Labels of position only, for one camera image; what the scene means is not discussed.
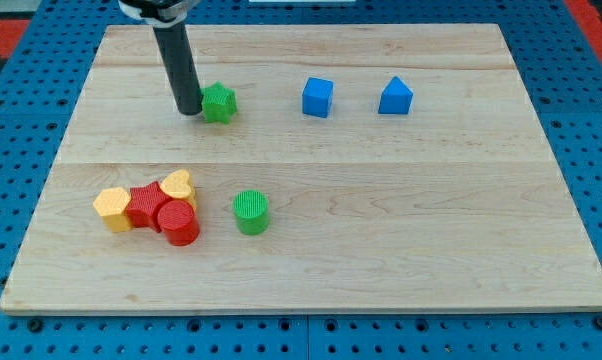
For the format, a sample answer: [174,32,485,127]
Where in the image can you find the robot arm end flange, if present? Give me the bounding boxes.
[118,0,200,28]

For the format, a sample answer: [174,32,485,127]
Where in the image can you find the green star block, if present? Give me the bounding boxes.
[202,82,237,124]

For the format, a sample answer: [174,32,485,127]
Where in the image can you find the red star block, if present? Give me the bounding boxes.
[125,181,172,233]

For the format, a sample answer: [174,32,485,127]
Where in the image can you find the green cylinder block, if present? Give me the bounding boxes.
[232,190,270,235]

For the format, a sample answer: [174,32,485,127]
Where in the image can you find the blue cube block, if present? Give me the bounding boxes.
[302,77,334,118]

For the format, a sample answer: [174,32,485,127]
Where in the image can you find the yellow heart block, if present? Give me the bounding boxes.
[159,169,197,211]

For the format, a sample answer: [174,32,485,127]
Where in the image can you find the blue triangular prism block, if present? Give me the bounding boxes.
[378,76,414,115]

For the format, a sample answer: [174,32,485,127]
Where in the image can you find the red cylinder block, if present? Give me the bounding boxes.
[157,200,200,246]

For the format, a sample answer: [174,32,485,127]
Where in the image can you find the wooden board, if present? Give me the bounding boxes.
[0,24,602,316]

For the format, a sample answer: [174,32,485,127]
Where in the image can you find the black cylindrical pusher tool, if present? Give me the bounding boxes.
[153,22,202,115]

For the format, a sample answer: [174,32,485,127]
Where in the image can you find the yellow hexagon block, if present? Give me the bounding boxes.
[93,187,133,233]

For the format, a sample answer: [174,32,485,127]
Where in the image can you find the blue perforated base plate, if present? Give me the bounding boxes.
[0,0,602,359]

